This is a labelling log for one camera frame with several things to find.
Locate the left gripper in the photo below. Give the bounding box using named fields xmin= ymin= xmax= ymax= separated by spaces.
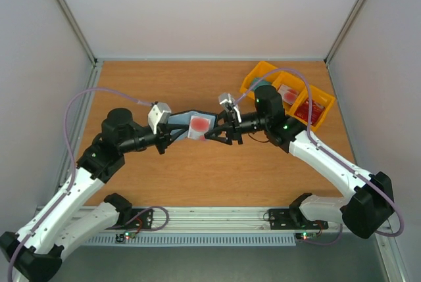
xmin=120 ymin=119 xmax=189 ymax=154

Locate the black card holder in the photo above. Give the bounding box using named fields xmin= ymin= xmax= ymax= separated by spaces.
xmin=167 ymin=110 xmax=218 ymax=130

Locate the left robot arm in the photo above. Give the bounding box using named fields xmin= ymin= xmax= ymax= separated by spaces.
xmin=1 ymin=103 xmax=190 ymax=281

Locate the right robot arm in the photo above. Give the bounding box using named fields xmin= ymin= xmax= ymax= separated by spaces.
xmin=205 ymin=85 xmax=395 ymax=239

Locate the green card stack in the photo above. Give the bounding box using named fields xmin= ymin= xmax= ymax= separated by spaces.
xmin=250 ymin=78 xmax=272 ymax=89

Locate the yellow bin with green cards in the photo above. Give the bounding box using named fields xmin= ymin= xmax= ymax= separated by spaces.
xmin=239 ymin=61 xmax=283 ymax=94

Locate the red circle card stack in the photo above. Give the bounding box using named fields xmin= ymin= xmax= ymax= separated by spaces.
xmin=278 ymin=84 xmax=299 ymax=105

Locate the yellow bin with circle cards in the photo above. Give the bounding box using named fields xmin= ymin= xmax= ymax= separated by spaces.
xmin=272 ymin=70 xmax=307 ymax=113

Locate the yellow bin with red cards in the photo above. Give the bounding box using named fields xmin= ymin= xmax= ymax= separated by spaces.
xmin=289 ymin=85 xmax=336 ymax=131

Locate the left circuit board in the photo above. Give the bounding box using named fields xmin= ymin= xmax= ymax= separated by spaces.
xmin=114 ymin=231 xmax=137 ymax=243

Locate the circuit board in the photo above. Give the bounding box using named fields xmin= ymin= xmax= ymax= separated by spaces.
xmin=295 ymin=232 xmax=319 ymax=241
xmin=114 ymin=231 xmax=137 ymax=243

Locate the right circuit board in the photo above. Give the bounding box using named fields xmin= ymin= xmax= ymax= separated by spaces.
xmin=295 ymin=232 xmax=319 ymax=241

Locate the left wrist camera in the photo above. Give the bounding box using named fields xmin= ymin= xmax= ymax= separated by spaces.
xmin=147 ymin=102 xmax=172 ymax=135

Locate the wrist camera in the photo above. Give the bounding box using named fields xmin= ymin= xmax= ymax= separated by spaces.
xmin=147 ymin=102 xmax=172 ymax=135
xmin=218 ymin=93 xmax=242 ymax=124

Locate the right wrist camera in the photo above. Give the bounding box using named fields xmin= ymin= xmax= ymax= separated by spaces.
xmin=218 ymin=93 xmax=242 ymax=124

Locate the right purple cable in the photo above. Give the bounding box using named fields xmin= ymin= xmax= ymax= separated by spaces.
xmin=232 ymin=67 xmax=405 ymax=245

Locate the purple cable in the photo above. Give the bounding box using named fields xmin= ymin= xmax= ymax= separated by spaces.
xmin=232 ymin=67 xmax=405 ymax=245
xmin=7 ymin=87 xmax=170 ymax=282

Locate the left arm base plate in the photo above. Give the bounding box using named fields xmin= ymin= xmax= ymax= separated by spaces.
xmin=109 ymin=208 xmax=153 ymax=229

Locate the front aluminium rail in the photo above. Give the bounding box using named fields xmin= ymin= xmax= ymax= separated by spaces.
xmin=29 ymin=205 xmax=392 ymax=233

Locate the aluminium rail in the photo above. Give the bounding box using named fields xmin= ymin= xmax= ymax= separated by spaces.
xmin=29 ymin=205 xmax=392 ymax=233
xmin=54 ymin=59 xmax=104 ymax=193

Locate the left aluminium rail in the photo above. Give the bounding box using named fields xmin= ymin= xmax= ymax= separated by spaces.
xmin=54 ymin=59 xmax=104 ymax=193

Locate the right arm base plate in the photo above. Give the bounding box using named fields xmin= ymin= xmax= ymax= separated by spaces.
xmin=266 ymin=208 xmax=329 ymax=231

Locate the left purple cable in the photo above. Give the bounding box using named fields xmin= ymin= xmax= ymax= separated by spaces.
xmin=7 ymin=87 xmax=170 ymax=282

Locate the grey slotted cable duct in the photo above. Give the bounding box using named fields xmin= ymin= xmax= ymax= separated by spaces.
xmin=84 ymin=233 xmax=296 ymax=248

